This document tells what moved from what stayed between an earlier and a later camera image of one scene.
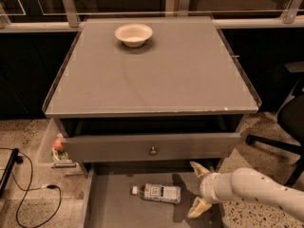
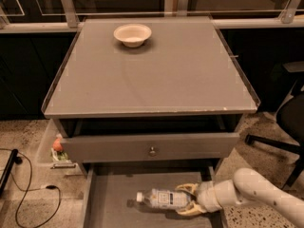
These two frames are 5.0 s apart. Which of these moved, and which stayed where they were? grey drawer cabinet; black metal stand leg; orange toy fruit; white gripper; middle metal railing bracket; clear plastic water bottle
Moved: clear plastic water bottle; white gripper
Stayed: grey drawer cabinet; middle metal railing bracket; black metal stand leg; orange toy fruit
